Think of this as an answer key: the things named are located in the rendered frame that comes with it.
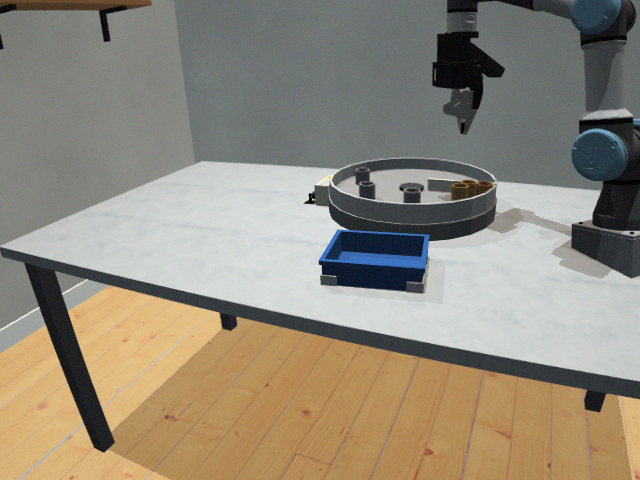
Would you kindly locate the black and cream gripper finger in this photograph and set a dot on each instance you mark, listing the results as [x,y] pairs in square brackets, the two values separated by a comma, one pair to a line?
[469,103]
[447,108]

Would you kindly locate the grey round turntable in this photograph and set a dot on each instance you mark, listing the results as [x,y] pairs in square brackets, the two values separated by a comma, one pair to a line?
[442,221]

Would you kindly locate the grey metal bushing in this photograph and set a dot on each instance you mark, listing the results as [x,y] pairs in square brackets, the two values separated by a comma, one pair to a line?
[362,175]
[367,190]
[412,196]

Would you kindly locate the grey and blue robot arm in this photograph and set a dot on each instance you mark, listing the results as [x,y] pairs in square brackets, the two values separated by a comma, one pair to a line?
[608,145]

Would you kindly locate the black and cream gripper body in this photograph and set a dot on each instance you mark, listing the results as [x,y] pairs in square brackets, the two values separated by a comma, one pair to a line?
[463,71]

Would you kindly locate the bronze bushing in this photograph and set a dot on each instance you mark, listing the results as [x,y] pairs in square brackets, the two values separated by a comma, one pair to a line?
[472,187]
[458,192]
[480,189]

